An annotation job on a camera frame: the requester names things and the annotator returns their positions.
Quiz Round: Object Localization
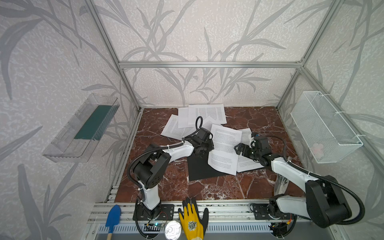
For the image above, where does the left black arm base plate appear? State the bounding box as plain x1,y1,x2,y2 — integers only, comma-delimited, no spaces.
133,204,175,221

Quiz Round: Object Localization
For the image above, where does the small green circuit board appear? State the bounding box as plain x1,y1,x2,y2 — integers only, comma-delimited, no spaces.
145,223,165,232

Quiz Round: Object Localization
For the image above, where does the printed paper back underneath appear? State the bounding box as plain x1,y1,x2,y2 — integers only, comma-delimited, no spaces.
178,108,190,129

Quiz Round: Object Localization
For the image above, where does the printed paper sheet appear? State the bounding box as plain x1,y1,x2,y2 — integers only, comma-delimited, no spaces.
237,128,263,173
208,125,242,175

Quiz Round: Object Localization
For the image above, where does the blue small shovel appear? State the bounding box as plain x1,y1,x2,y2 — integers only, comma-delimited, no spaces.
106,205,121,240

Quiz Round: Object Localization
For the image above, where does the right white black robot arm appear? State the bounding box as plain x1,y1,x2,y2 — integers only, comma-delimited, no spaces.
234,133,366,228

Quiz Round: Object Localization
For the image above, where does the yellow black work glove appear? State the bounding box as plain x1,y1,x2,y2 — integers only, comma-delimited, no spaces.
178,198,209,240

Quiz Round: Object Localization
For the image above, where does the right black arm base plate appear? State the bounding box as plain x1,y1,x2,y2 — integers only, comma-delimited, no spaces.
249,203,291,222

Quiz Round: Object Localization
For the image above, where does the white wire mesh basket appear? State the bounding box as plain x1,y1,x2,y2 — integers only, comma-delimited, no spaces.
291,91,363,164

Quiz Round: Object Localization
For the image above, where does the clear plastic tray green base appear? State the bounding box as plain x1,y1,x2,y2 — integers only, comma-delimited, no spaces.
43,94,120,163

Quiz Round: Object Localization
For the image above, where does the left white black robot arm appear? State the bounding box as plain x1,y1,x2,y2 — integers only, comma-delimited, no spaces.
127,116,214,221

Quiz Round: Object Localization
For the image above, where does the printed paper top back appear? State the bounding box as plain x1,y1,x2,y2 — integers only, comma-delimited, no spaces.
188,104,227,125

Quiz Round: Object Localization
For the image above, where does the black folder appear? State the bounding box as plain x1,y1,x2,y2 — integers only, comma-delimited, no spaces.
187,153,228,181

